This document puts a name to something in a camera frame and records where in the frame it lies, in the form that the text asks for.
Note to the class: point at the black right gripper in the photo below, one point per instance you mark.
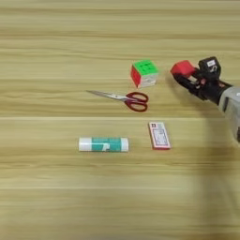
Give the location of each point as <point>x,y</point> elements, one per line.
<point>212,89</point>

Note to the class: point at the red cube block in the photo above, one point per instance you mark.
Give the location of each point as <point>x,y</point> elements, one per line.
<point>182,68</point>

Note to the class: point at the green red Rubik's cube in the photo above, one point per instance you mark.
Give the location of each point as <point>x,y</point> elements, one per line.
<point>144,73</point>

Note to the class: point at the white green glue stick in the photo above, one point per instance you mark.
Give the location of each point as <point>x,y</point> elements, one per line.
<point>103,144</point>

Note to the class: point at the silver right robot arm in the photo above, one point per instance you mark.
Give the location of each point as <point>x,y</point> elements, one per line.
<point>231,106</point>

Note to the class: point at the red white card box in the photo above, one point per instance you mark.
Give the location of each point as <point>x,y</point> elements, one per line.
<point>159,136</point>

